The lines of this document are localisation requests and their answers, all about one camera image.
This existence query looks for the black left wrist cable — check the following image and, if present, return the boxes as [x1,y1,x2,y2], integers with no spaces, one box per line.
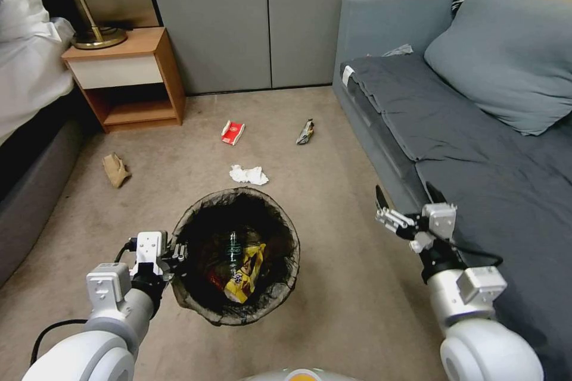
[114,238,138,264]

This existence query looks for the grey cabinet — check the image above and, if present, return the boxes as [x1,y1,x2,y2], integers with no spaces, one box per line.
[142,0,467,96]

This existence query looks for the brass table lamp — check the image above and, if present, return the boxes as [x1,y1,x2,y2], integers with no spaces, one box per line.
[8,0,129,51]

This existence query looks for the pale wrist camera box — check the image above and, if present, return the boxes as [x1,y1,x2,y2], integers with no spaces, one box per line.
[421,202,458,242]
[133,230,170,276]

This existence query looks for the crumpled white tissue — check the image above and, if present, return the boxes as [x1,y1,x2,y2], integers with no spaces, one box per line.
[229,164,271,187]

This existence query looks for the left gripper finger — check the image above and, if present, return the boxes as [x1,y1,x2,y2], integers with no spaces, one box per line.
[169,241,190,263]
[161,264,183,285]

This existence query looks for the silver brown snack wrapper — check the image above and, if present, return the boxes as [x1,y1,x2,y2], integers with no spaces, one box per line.
[295,118,317,146]

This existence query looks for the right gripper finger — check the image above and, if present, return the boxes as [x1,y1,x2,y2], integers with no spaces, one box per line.
[425,181,447,208]
[374,184,415,239]

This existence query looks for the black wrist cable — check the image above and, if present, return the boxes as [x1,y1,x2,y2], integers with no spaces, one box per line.
[440,238,505,268]
[114,238,138,264]

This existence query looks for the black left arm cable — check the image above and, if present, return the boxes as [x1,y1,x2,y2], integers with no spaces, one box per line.
[29,318,89,367]

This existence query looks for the trash bin with black liner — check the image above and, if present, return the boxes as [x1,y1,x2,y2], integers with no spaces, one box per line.
[171,188,301,327]

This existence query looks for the grey bed base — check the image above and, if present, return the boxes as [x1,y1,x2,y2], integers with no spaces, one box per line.
[0,118,86,289]

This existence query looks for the red and white carton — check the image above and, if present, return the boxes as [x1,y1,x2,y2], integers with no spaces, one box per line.
[220,120,247,147]

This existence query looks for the crumpled brown paper bag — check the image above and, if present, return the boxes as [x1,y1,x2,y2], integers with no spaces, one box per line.
[101,152,133,189]

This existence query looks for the wooden nightstand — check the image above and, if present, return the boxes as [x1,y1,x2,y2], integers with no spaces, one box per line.
[60,26,186,134]

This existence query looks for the red wrapper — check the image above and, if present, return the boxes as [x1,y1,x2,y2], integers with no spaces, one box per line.
[207,271,229,291]

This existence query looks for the crumpled grey wrapper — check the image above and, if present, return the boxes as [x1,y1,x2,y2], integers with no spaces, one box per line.
[381,43,415,58]

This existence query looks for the white robot front shell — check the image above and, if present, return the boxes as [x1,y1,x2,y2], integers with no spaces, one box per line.
[240,367,359,381]

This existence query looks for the grey-blue pillow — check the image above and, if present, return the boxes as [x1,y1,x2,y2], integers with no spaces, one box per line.
[423,0,572,137]

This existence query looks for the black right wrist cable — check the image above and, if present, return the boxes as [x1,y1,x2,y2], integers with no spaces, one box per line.
[440,238,505,268]

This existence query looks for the yellow snack bag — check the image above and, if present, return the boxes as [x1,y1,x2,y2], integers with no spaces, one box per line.
[223,242,268,306]

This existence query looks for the white bedding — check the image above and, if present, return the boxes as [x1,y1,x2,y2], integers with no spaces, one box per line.
[0,0,77,146]

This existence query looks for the grey-blue sofa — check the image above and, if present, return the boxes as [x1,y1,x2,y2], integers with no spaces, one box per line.
[331,0,572,381]

